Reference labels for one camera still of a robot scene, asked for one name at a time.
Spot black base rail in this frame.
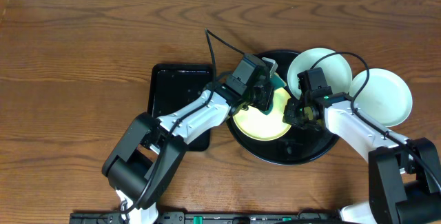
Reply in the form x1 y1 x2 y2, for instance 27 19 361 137
69 212 343 224

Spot white plate with blue stain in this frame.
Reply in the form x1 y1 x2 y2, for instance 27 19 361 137
287 48 352 99

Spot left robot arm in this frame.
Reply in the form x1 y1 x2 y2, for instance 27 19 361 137
102 76 275 223

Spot yellow plate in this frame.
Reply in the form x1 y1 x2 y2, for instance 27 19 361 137
233 88 291 141

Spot rectangular black tray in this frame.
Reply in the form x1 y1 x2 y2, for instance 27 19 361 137
147 63 214 152

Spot light blue plate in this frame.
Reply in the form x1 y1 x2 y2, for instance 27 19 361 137
354 68 413 127

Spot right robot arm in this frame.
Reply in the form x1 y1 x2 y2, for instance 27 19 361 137
283 93 440 223

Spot round black tray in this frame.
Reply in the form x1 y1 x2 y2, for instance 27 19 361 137
225 49 340 166

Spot green yellow sponge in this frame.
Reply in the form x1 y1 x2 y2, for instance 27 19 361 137
260 72 287 115

